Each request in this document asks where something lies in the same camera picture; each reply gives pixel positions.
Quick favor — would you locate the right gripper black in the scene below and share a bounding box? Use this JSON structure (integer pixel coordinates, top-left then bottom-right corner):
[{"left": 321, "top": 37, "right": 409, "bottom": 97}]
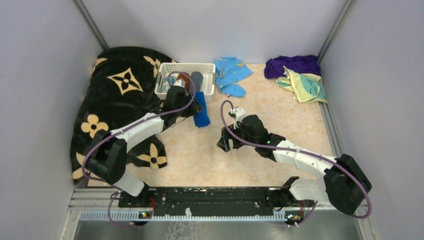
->
[{"left": 217, "top": 121, "right": 258, "bottom": 152}]

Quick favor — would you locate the royal blue towel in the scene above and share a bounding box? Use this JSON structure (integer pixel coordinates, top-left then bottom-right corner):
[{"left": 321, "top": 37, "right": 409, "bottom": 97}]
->
[{"left": 193, "top": 91, "right": 211, "bottom": 128}]

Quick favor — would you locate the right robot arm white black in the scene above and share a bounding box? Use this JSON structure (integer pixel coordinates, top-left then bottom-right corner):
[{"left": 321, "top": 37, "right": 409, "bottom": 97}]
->
[{"left": 217, "top": 115, "right": 372, "bottom": 218}]

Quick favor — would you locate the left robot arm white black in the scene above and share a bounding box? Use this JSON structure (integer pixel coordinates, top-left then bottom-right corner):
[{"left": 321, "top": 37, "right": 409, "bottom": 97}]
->
[{"left": 82, "top": 85, "right": 203, "bottom": 207}]

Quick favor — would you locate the white blue patterned rolled towel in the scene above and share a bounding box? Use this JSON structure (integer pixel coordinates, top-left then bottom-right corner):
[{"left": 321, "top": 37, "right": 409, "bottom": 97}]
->
[{"left": 161, "top": 74, "right": 176, "bottom": 94}]

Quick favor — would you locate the brown rolled towel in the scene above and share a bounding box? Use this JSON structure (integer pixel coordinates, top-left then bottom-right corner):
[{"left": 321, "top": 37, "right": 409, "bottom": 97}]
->
[{"left": 176, "top": 72, "right": 193, "bottom": 94}]

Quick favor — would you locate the grey rolled towel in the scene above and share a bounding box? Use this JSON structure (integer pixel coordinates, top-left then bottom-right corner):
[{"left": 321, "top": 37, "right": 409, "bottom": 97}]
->
[{"left": 190, "top": 71, "right": 204, "bottom": 94}]

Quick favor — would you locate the white plastic basket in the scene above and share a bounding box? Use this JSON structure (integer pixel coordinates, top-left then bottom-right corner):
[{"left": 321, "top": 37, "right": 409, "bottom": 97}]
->
[{"left": 154, "top": 62, "right": 216, "bottom": 103}]

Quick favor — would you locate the black floral blanket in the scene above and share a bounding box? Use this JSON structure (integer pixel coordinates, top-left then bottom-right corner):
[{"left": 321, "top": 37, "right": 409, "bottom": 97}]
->
[{"left": 69, "top": 46, "right": 175, "bottom": 185}]

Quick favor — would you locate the light blue patterned towel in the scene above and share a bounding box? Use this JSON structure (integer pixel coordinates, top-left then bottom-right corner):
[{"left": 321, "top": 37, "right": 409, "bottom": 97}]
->
[{"left": 213, "top": 56, "right": 253, "bottom": 98}]

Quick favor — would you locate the purple towel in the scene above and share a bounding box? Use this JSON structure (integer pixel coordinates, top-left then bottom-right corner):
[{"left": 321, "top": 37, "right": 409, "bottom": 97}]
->
[{"left": 264, "top": 55, "right": 322, "bottom": 79}]

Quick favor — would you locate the yellow green towel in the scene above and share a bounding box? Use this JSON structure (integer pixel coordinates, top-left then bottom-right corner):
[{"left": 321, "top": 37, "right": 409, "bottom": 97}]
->
[{"left": 275, "top": 66, "right": 328, "bottom": 104}]

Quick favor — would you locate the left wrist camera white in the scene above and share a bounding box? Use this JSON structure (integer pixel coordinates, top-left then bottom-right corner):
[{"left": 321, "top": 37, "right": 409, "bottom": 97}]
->
[{"left": 173, "top": 78, "right": 186, "bottom": 89}]

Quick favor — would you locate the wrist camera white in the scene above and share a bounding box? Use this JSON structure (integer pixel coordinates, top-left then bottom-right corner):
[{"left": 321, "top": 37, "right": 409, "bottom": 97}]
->
[
  {"left": 228, "top": 106, "right": 247, "bottom": 130},
  {"left": 173, "top": 78, "right": 186, "bottom": 89}
]

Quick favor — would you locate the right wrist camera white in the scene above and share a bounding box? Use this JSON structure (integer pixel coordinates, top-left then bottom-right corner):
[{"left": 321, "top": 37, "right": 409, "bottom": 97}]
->
[{"left": 228, "top": 106, "right": 247, "bottom": 130}]

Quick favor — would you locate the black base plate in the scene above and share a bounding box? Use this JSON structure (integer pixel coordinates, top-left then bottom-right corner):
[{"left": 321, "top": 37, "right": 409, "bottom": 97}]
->
[{"left": 118, "top": 187, "right": 314, "bottom": 219}]

